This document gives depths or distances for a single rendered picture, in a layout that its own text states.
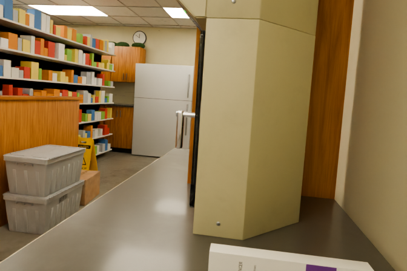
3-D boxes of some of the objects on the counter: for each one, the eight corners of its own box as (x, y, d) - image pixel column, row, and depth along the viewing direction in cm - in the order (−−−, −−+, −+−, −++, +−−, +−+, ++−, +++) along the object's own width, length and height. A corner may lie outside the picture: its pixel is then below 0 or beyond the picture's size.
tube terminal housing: (289, 198, 94) (311, -54, 88) (309, 250, 62) (346, -141, 56) (211, 190, 98) (227, -53, 92) (192, 234, 66) (215, -134, 60)
